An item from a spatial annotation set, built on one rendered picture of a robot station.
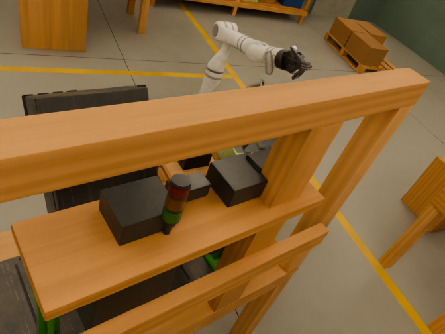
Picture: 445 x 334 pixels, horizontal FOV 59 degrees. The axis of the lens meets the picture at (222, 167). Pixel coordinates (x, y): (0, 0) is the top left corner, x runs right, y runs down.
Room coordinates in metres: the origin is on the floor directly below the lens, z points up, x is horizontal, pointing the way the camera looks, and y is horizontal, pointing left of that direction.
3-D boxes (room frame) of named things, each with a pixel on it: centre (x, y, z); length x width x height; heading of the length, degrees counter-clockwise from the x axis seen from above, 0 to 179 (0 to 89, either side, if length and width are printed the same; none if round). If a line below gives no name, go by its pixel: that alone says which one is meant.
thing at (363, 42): (7.09, -1.57, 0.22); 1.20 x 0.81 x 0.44; 32
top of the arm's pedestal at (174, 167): (1.78, 0.20, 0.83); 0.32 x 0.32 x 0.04; 44
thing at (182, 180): (0.66, 0.08, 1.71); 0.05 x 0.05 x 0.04
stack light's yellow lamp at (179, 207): (0.66, 0.08, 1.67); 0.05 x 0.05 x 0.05
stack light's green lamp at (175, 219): (0.66, 0.08, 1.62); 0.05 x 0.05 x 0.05
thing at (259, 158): (1.02, -0.13, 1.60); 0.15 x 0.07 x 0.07; 139
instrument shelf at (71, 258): (0.77, 0.03, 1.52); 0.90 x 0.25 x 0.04; 139
